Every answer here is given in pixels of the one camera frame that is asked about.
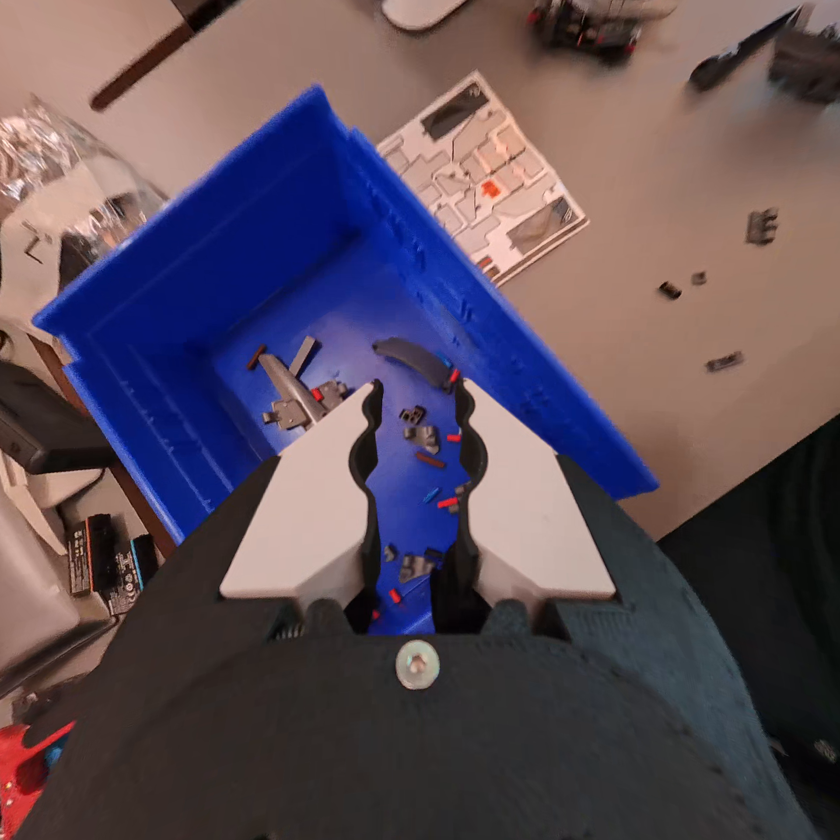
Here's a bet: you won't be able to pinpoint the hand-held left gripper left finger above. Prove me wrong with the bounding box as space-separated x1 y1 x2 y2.
218 379 385 614

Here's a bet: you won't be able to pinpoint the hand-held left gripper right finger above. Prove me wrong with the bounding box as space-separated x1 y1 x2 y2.
454 378 618 608

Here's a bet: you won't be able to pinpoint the assorted small lego parts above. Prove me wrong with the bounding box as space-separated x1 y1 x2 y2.
248 344 473 621

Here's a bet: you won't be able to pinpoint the lego sticker sheet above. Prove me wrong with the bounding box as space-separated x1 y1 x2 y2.
376 71 589 287

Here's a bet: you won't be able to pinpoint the clear bag of lego parts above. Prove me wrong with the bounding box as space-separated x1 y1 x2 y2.
0 94 168 309

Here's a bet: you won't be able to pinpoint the black case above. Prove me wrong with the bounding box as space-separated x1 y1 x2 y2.
0 361 114 475

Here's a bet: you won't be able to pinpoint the grey lego clip plate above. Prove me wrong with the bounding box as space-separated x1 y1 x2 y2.
745 207 780 248

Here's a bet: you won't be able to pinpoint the black camera battery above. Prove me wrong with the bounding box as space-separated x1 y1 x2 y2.
66 514 114 597
105 533 160 616

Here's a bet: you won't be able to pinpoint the grey lego panel assembly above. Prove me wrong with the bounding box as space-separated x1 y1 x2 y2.
768 26 840 105

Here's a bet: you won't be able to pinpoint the blue plastic bin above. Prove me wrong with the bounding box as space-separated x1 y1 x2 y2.
31 84 660 546

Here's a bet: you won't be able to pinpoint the grey lego car model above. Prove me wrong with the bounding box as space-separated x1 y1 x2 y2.
528 0 647 63

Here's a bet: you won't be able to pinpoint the white book stand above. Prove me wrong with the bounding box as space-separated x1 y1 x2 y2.
382 0 468 32

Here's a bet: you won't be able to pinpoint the grey lego wedge assembly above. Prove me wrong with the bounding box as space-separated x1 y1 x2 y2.
258 335 350 432

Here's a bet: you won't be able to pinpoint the white plastic case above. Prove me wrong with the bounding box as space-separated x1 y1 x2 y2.
0 472 99 664

